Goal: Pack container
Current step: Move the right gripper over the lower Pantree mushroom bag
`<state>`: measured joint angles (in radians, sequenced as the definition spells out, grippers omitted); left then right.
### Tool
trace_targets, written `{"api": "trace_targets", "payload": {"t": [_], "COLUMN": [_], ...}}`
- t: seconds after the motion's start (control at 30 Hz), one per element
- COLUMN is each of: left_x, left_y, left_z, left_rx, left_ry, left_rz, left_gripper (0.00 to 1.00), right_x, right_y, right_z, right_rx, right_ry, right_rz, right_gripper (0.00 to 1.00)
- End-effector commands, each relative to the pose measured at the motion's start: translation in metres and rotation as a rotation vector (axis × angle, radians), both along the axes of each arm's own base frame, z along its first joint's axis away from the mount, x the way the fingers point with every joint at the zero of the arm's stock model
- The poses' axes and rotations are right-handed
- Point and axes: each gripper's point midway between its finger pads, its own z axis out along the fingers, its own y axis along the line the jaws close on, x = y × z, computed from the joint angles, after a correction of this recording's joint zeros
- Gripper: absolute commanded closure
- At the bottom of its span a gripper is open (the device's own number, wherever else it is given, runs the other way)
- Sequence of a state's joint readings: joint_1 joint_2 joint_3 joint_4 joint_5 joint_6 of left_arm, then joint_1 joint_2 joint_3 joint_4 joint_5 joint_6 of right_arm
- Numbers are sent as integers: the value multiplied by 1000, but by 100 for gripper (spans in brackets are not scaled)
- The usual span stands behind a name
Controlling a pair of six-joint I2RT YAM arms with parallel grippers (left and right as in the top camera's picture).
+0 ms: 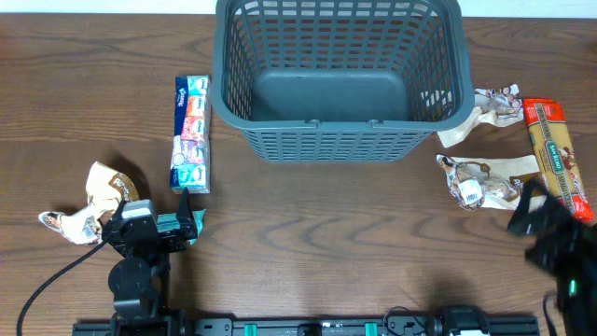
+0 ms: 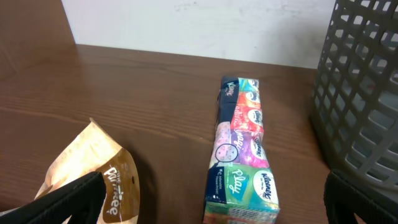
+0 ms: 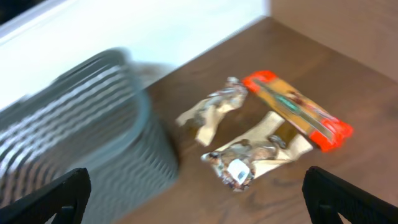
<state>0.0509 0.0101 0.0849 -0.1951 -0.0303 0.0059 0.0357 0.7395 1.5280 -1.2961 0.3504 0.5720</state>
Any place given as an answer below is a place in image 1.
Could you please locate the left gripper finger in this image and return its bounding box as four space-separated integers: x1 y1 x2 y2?
176 188 195 224
111 200 127 222

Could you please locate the red spaghetti package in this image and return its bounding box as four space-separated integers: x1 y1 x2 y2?
523 98 595 222

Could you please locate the snack bag with barcode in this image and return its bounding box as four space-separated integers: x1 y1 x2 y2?
436 154 542 211

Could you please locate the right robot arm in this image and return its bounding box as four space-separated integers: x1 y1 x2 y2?
507 179 596 335

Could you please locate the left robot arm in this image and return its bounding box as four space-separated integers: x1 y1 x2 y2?
102 189 199 335

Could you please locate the teal packet under gripper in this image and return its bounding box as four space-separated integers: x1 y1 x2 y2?
188 209 205 245

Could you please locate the crumpled beige snack bag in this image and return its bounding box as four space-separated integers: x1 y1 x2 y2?
38 161 139 245

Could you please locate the Kleenex tissue multipack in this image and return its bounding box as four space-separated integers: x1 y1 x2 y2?
170 75 211 194

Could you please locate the grey plastic basket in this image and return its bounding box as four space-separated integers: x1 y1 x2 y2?
212 0 475 162

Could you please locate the black cable left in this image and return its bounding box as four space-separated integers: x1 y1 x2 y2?
16 238 109 336

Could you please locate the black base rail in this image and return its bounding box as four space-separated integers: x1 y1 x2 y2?
72 306 540 336

